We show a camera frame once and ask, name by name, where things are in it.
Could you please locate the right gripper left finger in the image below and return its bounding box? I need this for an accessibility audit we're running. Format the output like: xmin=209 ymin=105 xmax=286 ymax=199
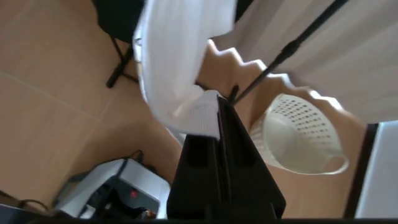
xmin=166 ymin=133 xmax=224 ymax=219

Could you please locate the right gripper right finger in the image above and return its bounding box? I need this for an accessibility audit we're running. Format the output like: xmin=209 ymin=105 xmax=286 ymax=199
xmin=216 ymin=95 xmax=287 ymax=219

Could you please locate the white printed T-shirt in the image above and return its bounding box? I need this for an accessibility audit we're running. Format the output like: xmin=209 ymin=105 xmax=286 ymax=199
xmin=132 ymin=0 xmax=239 ymax=140

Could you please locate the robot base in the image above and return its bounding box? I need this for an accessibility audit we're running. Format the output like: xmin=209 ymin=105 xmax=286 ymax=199
xmin=0 ymin=157 xmax=172 ymax=220

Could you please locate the white laundry basket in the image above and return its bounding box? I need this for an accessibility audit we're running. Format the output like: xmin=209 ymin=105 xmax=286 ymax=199
xmin=248 ymin=93 xmax=351 ymax=175

